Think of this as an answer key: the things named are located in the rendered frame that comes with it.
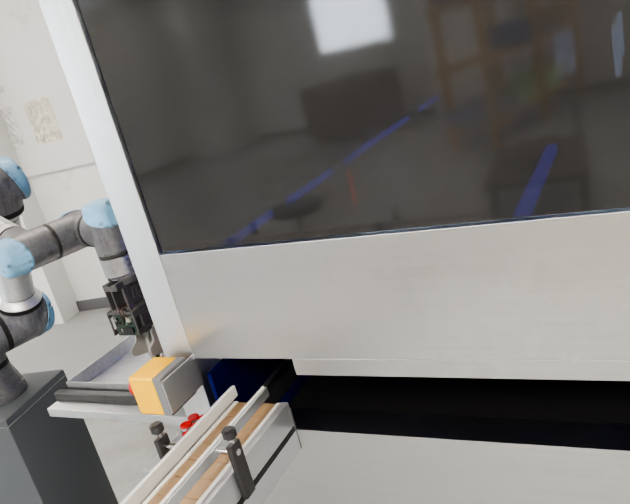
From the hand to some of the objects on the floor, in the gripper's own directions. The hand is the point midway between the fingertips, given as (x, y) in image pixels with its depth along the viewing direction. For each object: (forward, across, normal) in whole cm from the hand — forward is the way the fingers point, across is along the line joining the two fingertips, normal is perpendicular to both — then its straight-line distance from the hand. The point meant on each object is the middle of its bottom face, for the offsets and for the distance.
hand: (162, 354), depth 138 cm
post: (+93, +19, -12) cm, 96 cm away
